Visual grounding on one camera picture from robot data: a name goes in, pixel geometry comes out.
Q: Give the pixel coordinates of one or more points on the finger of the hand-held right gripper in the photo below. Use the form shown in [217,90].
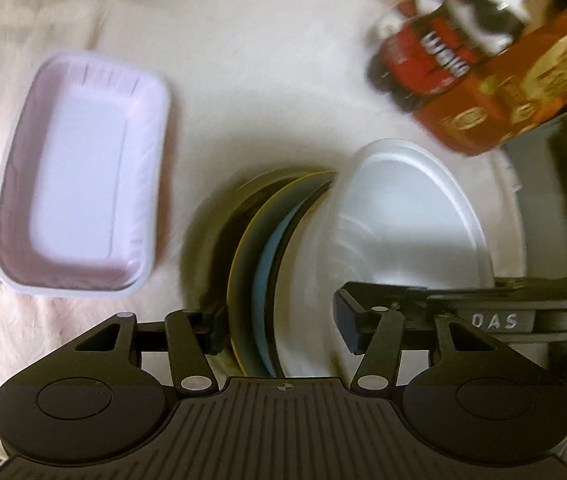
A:
[388,296]

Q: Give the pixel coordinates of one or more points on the red snack bag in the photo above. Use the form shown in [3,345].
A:
[423,60]

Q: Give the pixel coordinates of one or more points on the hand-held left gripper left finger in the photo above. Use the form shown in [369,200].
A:
[211,327]

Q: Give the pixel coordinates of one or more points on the blue enamel bowl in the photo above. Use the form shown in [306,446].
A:
[263,285]

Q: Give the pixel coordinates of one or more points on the white plastic bowl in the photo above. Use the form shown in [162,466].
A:
[403,210]

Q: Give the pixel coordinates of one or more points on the orange cardboard box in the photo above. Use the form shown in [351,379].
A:
[488,110]

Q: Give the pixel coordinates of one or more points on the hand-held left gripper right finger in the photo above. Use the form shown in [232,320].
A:
[348,325]

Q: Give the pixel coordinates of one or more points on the white foam tray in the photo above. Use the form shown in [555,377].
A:
[78,175]

